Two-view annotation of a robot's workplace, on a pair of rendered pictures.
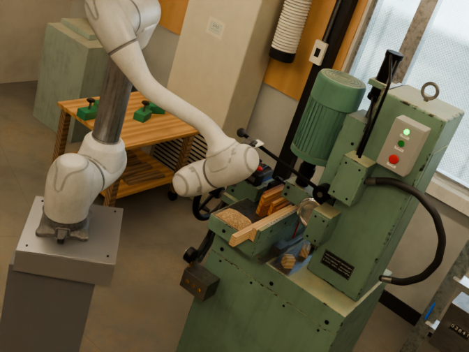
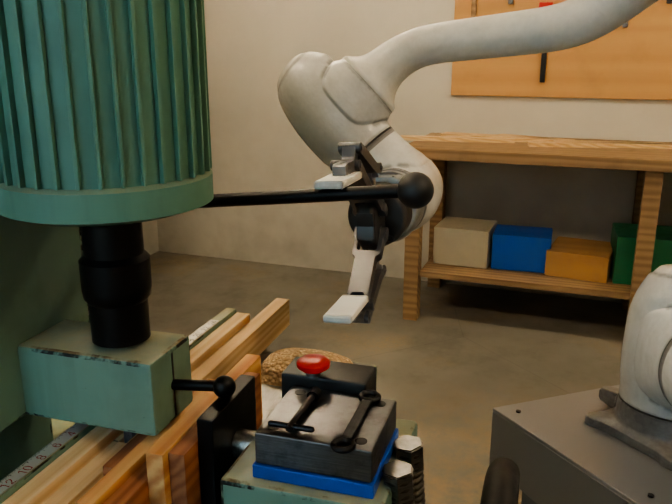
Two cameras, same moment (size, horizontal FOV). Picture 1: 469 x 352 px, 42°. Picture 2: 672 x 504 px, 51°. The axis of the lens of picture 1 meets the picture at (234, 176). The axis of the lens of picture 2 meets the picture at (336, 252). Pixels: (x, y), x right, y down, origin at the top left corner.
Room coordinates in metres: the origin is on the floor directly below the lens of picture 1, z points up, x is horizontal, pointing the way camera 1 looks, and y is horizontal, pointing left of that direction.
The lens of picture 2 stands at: (2.69, -0.17, 1.29)
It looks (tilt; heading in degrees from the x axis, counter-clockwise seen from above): 16 degrees down; 169
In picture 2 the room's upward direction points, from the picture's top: straight up
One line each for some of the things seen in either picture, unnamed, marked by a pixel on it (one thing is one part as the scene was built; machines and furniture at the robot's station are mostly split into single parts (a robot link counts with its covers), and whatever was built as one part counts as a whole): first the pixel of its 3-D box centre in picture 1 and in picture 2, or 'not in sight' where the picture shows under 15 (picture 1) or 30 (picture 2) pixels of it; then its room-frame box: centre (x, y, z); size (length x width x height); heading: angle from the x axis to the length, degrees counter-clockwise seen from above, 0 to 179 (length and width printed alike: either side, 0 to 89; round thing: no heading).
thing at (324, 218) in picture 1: (321, 224); not in sight; (1.84, -0.34, 1.02); 0.09 x 0.07 x 0.12; 152
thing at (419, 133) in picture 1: (403, 145); not in sight; (1.79, -0.47, 1.40); 0.10 x 0.06 x 0.16; 62
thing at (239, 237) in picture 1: (275, 218); (192, 397); (1.96, -0.19, 0.92); 0.55 x 0.02 x 0.04; 152
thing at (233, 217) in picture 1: (236, 216); (306, 363); (1.89, -0.05, 0.91); 0.12 x 0.09 x 0.03; 62
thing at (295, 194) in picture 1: (301, 196); (108, 380); (2.06, -0.27, 0.99); 0.14 x 0.07 x 0.09; 62
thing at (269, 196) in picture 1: (273, 198); (212, 433); (2.07, -0.17, 0.94); 0.20 x 0.02 x 0.08; 152
